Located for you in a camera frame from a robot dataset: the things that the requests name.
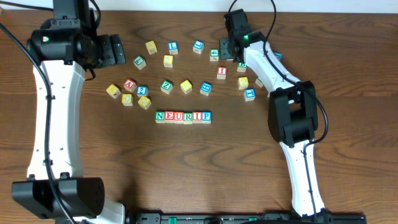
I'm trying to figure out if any red U letter block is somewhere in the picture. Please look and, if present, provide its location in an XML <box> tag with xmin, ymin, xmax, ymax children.
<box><xmin>174</xmin><ymin>111</ymin><xmax>184</xmax><ymax>124</ymax></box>

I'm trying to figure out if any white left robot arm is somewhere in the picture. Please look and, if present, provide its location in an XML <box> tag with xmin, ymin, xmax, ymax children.
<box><xmin>12</xmin><ymin>16</ymin><xmax>132</xmax><ymax>223</ymax></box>

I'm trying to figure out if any red A letter block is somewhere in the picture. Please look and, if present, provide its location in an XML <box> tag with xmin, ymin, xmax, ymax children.
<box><xmin>123</xmin><ymin>78</ymin><xmax>137</xmax><ymax>93</ymax></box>

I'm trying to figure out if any blue T letter block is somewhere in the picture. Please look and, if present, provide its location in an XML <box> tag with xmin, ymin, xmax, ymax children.
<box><xmin>244</xmin><ymin>88</ymin><xmax>256</xmax><ymax>101</ymax></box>

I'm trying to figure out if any blue L block upright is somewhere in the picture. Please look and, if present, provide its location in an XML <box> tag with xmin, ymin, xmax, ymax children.
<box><xmin>168</xmin><ymin>42</ymin><xmax>178</xmax><ymax>55</ymax></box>

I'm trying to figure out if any yellow O letter block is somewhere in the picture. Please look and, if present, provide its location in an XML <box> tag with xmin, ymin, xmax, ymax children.
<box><xmin>138</xmin><ymin>96</ymin><xmax>152</xmax><ymax>110</ymax></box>

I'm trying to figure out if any yellow block top left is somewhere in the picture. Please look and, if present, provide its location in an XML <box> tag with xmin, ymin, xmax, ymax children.
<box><xmin>146</xmin><ymin>40</ymin><xmax>157</xmax><ymax>55</ymax></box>

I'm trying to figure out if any green B letter block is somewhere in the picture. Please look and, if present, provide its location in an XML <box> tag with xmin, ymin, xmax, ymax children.
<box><xmin>237</xmin><ymin>62</ymin><xmax>247</xmax><ymax>73</ymax></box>

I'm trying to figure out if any blue P letter block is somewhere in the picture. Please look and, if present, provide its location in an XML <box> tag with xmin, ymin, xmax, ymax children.
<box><xmin>201</xmin><ymin>111</ymin><xmax>212</xmax><ymax>124</ymax></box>

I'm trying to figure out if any red i block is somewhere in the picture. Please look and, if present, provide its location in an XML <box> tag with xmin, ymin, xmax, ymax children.
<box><xmin>216</xmin><ymin>67</ymin><xmax>228</xmax><ymax>80</ymax></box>
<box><xmin>192</xmin><ymin>111</ymin><xmax>203</xmax><ymax>123</ymax></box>

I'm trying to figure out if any blue L block tilted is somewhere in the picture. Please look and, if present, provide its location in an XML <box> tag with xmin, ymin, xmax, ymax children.
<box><xmin>193</xmin><ymin>40</ymin><xmax>205</xmax><ymax>54</ymax></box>

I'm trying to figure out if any green N letter block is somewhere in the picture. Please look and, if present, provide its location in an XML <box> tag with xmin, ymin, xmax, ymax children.
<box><xmin>155</xmin><ymin>111</ymin><xmax>165</xmax><ymax>123</ymax></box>

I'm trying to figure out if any green J letter block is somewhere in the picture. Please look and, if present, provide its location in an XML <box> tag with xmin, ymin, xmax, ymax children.
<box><xmin>255</xmin><ymin>78</ymin><xmax>264</xmax><ymax>88</ymax></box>

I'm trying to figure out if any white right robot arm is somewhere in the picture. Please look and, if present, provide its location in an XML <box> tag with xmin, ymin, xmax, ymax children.
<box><xmin>221</xmin><ymin>31</ymin><xmax>325</xmax><ymax>219</ymax></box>

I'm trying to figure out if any yellow C letter block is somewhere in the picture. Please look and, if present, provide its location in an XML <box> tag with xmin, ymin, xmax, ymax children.
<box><xmin>122</xmin><ymin>93</ymin><xmax>134</xmax><ymax>106</ymax></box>

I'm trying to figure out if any green L letter block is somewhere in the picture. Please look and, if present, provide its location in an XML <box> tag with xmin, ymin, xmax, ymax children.
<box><xmin>133</xmin><ymin>55</ymin><xmax>146</xmax><ymax>70</ymax></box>

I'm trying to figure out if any yellow S letter block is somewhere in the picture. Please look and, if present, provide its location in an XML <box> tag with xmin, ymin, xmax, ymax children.
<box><xmin>163</xmin><ymin>55</ymin><xmax>174</xmax><ymax>68</ymax></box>

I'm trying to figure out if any green R letter block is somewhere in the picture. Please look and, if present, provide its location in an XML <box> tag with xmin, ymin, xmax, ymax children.
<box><xmin>183</xmin><ymin>112</ymin><xmax>193</xmax><ymax>124</ymax></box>

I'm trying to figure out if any blue H letter block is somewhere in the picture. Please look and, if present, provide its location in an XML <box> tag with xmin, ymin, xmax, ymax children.
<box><xmin>200</xmin><ymin>82</ymin><xmax>212</xmax><ymax>96</ymax></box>

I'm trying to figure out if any red E letter block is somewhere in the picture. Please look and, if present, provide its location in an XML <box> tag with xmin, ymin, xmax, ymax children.
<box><xmin>165</xmin><ymin>111</ymin><xmax>174</xmax><ymax>123</ymax></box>

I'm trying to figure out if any green Z letter block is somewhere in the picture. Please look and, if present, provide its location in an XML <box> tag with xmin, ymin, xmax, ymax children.
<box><xmin>160</xmin><ymin>80</ymin><xmax>173</xmax><ymax>95</ymax></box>

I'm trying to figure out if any yellow block far left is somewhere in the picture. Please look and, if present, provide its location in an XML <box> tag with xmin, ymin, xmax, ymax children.
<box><xmin>106</xmin><ymin>84</ymin><xmax>121</xmax><ymax>99</ymax></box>

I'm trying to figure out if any blue D block right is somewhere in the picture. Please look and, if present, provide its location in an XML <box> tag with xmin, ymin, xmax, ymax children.
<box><xmin>274</xmin><ymin>52</ymin><xmax>283</xmax><ymax>61</ymax></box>

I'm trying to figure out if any yellow block beside Z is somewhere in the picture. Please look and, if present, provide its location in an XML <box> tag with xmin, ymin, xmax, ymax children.
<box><xmin>180</xmin><ymin>80</ymin><xmax>193</xmax><ymax>94</ymax></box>

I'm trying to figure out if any green 4 number block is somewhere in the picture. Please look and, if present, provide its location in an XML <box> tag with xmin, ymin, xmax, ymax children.
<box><xmin>210</xmin><ymin>49</ymin><xmax>220</xmax><ymax>62</ymax></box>

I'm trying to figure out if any yellow block beside P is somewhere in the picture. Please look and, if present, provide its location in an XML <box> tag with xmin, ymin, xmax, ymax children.
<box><xmin>238</xmin><ymin>77</ymin><xmax>249</xmax><ymax>90</ymax></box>

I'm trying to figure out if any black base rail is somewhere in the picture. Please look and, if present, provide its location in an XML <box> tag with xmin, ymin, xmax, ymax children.
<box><xmin>125</xmin><ymin>210</ymin><xmax>367</xmax><ymax>224</ymax></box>

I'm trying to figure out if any blue 2 number block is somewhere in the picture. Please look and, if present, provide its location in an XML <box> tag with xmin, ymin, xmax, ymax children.
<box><xmin>137</xmin><ymin>86</ymin><xmax>149</xmax><ymax>98</ymax></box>

